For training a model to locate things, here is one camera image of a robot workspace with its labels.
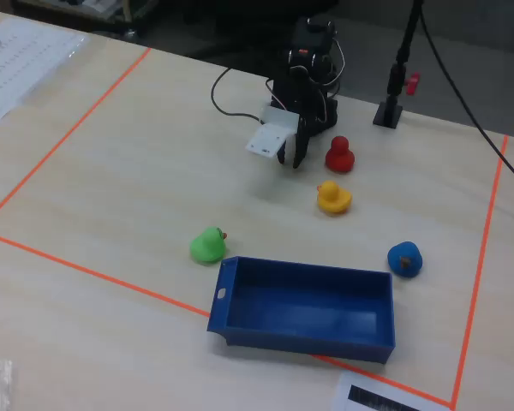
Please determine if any yellow rubber duck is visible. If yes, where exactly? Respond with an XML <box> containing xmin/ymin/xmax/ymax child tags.
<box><xmin>316</xmin><ymin>180</ymin><xmax>353</xmax><ymax>217</ymax></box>

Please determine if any thin black camera cable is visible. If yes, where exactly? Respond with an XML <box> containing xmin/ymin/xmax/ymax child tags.
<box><xmin>211</xmin><ymin>67</ymin><xmax>267</xmax><ymax>122</ymax></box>

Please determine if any blue rubber duck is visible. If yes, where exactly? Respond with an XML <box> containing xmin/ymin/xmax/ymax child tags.
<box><xmin>386</xmin><ymin>241</ymin><xmax>425</xmax><ymax>280</ymax></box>

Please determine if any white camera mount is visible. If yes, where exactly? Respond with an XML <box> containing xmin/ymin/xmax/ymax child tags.
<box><xmin>244</xmin><ymin>105</ymin><xmax>301</xmax><ymax>161</ymax></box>

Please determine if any white printed table sheet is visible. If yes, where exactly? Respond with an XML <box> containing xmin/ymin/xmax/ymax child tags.
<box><xmin>0</xmin><ymin>17</ymin><xmax>90</xmax><ymax>127</ymax></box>

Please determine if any thick black cable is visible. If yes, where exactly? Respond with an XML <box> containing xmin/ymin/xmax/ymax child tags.
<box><xmin>418</xmin><ymin>6</ymin><xmax>514</xmax><ymax>193</ymax></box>

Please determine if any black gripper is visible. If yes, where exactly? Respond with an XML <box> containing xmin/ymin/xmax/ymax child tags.
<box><xmin>272</xmin><ymin>66</ymin><xmax>332</xmax><ymax>170</ymax></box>

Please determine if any red rubber duck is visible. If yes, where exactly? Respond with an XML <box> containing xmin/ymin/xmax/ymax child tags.
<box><xmin>324</xmin><ymin>135</ymin><xmax>356</xmax><ymax>174</ymax></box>

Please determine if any white paper with barcode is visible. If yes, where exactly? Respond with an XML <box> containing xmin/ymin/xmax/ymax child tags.
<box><xmin>331</xmin><ymin>370</ymin><xmax>451</xmax><ymax>411</ymax></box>

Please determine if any black stand base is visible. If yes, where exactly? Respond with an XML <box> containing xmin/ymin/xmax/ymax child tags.
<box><xmin>372</xmin><ymin>95</ymin><xmax>404</xmax><ymax>129</ymax></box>

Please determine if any blue plastic box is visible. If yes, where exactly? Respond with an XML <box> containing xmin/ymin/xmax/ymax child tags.
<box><xmin>206</xmin><ymin>255</ymin><xmax>397</xmax><ymax>365</ymax></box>

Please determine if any orange tape strip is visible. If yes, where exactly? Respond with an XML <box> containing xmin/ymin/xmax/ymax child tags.
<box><xmin>0</xmin><ymin>229</ymin><xmax>454</xmax><ymax>408</ymax></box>
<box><xmin>450</xmin><ymin>134</ymin><xmax>510</xmax><ymax>408</ymax></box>
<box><xmin>0</xmin><ymin>46</ymin><xmax>152</xmax><ymax>228</ymax></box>

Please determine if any green rubber duck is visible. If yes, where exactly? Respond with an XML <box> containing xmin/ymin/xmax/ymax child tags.
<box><xmin>189</xmin><ymin>226</ymin><xmax>230</xmax><ymax>265</ymax></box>

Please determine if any red clamp knob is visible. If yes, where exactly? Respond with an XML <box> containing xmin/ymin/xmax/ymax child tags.
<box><xmin>403</xmin><ymin>72</ymin><xmax>421</xmax><ymax>97</ymax></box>

